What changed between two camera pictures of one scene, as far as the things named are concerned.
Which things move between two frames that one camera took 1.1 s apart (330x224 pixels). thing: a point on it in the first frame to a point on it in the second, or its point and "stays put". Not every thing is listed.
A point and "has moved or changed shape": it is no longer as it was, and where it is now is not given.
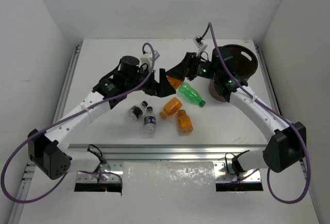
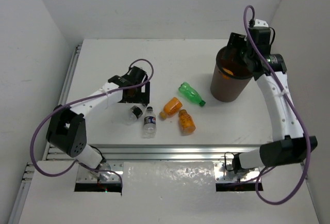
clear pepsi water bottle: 149,128 stays put
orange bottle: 175,83 has moved or changed shape
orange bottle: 172,106 stays put
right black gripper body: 201,68 to 238,41
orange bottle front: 184,122 stays put
